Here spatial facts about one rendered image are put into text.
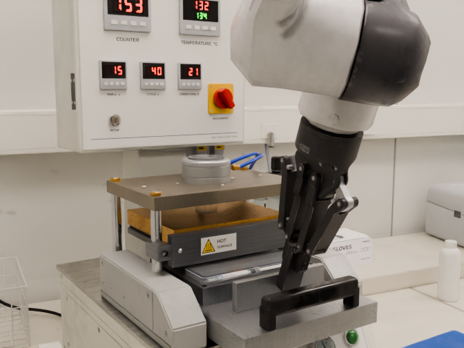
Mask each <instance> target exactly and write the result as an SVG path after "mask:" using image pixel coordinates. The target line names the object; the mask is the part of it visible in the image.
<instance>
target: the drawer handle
mask: <svg viewBox="0 0 464 348"><path fill-rule="evenodd" d="M359 294H360V287H359V286H358V279H357V278H355V277H353V276H351V275H347V276H344V277H341V278H335V279H332V280H327V281H324V282H318V283H315V284H310V285H306V286H303V287H298V288H295V289H289V290H286V291H281V292H277V293H272V294H269V295H265V296H262V299H261V305H260V326H261V327H262V328H263V329H266V330H267V331H273V330H276V316H281V315H283V314H286V313H291V312H294V311H299V310H302V309H306V308H309V307H314V306H317V305H322V304H325V303H328V302H333V301H336V300H340V299H343V304H345V305H348V306H350V307H353V308H354V307H358V306H359Z"/></svg>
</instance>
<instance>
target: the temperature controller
mask: <svg viewBox="0 0 464 348"><path fill-rule="evenodd" d="M193 10H200V11H209V1H205V0H193Z"/></svg>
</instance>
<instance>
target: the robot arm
mask: <svg viewBox="0 0 464 348"><path fill-rule="evenodd" d="M430 45H431V41H430V38H429V35H428V33H427V31H426V29H425V27H424V25H423V24H422V22H421V20H420V19H419V17H418V15H417V14H416V13H414V12H412V11H410V9H409V6H408V4H407V0H242V2H241V4H240V5H239V7H238V9H237V10H236V13H235V16H234V18H233V22H232V24H231V32H230V49H231V61H232V62H233V63H234V65H235V66H236V67H237V69H238V70H239V71H240V72H241V73H242V74H243V76H244V77H245V78H246V80H247V81H248V82H249V83H250V84H251V85H252V86H259V87H267V88H282V89H287V90H295V91H300V92H301V96H300V101H299V104H298V109H299V111H300V114H301V115H302V117H301V119H300V124H299V127H298V132H297V135H296V140H295V146H296V148H297V151H296V153H295V155H283V156H281V158H280V165H281V171H282V179H281V187H280V204H279V214H278V228H279V229H280V230H283V231H284V232H285V234H284V238H285V240H286V242H285V245H284V249H283V252H282V264H281V267H280V272H279V275H278V280H277V283H276V286H277V287H278V288H279V289H280V290H281V291H286V290H289V289H295V288H298V287H300V284H301V282H302V277H303V274H304V272H305V271H306V270H307V269H308V265H309V261H310V259H311V256H312V255H318V254H322V253H326V252H327V249H328V248H329V246H330V244H331V243H332V241H333V239H334V238H335V236H336V234H337V232H338V230H339V229H340V227H341V225H342V223H343V222H344V220H345V218H346V217H347V215H348V213H349V212H350V211H352V210H353V209H354V208H356V207H357V206H358V204H359V201H358V198H357V197H351V196H350V194H349V191H348V190H347V187H346V185H347V183H348V180H349V178H348V170H349V167H350V166H351V165H352V164H353V162H354V161H355V160H356V158H357V155H358V151H359V148H360V144H361V141H362V139H363V135H364V132H363V131H367V130H368V129H369V128H371V127H372V126H373V123H374V119H375V116H376V113H377V110H378V107H379V106H386V107H389V106H392V105H394V104H396V103H398V102H401V101H402V100H404V98H406V97H407V96H408V95H409V94H410V93H412V92H413V91H414V90H415V89H416V88H418V87H419V83H420V79H421V75H422V72H423V69H424V67H425V63H426V61H427V56H428V53H429V48H430ZM335 194H336V196H335V197H334V195H335ZM330 204H332V205H331V206H330V207H329V208H328V206H329V205H330ZM287 218H289V219H288V220H287Z"/></svg>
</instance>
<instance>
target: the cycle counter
mask: <svg viewBox="0 0 464 348"><path fill-rule="evenodd" d="M112 5H113V12H119V13H128V14H138V15H144V0H112Z"/></svg>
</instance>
